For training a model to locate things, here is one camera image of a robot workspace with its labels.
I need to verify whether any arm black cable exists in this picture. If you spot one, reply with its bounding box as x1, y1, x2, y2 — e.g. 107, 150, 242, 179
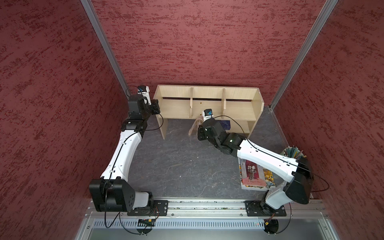
103, 85, 165, 229
212, 115, 330, 193

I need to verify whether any light wooden bookshelf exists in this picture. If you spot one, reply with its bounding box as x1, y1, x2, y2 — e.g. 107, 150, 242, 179
154, 85, 265, 139

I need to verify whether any blue book on shelf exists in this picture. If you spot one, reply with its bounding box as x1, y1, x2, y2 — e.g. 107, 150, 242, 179
219, 120, 231, 131

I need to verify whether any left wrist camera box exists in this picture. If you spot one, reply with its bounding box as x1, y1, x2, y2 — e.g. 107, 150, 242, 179
138, 85, 152, 106

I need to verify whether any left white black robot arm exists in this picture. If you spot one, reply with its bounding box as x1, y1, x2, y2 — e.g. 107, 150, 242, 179
89, 93, 161, 215

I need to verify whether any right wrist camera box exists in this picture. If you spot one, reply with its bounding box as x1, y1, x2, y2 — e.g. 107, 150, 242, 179
202, 109, 213, 122

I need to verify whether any red illustrated picture book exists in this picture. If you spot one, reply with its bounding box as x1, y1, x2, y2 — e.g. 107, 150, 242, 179
238, 158, 276, 191

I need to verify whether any left aluminium corner post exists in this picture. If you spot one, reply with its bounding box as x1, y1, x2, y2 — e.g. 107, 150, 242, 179
81, 0, 129, 99

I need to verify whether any green cup of pencils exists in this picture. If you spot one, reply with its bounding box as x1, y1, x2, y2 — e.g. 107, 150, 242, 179
282, 146, 307, 160

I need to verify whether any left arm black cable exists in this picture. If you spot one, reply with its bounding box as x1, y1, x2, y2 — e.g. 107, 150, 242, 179
103, 85, 165, 229

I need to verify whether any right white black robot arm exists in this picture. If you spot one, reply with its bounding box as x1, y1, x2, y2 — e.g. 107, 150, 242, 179
198, 118, 314, 216

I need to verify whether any aluminium corner post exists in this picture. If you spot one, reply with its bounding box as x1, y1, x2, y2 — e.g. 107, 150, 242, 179
269, 0, 338, 112
81, 0, 129, 99

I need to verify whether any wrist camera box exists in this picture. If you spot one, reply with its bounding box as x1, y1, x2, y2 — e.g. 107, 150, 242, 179
202, 109, 213, 122
138, 85, 152, 106

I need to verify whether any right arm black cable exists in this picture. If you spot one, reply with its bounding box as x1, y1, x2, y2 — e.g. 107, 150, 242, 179
212, 115, 330, 193

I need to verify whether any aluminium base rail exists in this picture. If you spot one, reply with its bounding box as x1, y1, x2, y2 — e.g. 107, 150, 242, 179
75, 198, 339, 240

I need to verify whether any right aluminium corner post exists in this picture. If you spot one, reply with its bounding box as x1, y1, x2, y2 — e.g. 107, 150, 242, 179
269, 0, 338, 112

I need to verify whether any beige striped fluffy cloth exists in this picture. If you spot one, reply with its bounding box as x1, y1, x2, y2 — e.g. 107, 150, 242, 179
188, 116, 204, 137

